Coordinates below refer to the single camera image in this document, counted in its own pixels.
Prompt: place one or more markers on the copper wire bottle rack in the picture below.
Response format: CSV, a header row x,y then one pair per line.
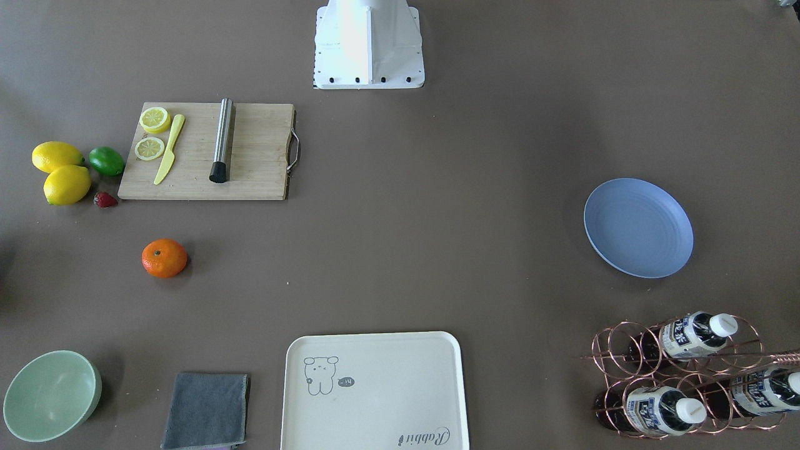
x,y
744,353

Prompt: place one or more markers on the green lime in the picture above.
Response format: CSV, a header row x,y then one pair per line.
x,y
106,161

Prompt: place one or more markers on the yellow plastic knife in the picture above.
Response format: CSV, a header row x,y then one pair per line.
x,y
168,157

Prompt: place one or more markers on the bottle lower in rack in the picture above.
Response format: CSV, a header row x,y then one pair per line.
x,y
771,391
650,412

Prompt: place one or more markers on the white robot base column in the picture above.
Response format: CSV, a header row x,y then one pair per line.
x,y
368,45

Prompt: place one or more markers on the yellow lemon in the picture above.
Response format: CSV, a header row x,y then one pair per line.
x,y
48,156
67,185

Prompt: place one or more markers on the wooden cutting board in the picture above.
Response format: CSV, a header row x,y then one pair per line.
x,y
257,159

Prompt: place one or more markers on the green bowl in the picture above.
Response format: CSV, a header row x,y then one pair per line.
x,y
52,395

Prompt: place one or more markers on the bottle in rack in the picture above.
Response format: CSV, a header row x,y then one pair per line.
x,y
650,412
771,391
696,335

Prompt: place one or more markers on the bottle upper in rack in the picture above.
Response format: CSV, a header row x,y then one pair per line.
x,y
696,335

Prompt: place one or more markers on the blue plate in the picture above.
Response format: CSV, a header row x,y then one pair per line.
x,y
638,228

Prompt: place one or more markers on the steel cylinder muddler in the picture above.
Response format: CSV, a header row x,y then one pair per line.
x,y
226,118

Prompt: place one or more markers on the cream rabbit tray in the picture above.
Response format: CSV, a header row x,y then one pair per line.
x,y
401,390

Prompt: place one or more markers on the orange fruit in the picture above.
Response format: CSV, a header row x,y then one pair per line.
x,y
164,258

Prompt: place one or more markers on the red strawberry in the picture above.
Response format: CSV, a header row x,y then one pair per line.
x,y
103,200

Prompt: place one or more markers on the lemon half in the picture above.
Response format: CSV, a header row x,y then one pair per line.
x,y
155,120

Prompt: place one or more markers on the lemon slice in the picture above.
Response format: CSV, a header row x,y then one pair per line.
x,y
149,148

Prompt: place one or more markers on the grey folded cloth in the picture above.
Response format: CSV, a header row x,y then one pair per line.
x,y
207,411

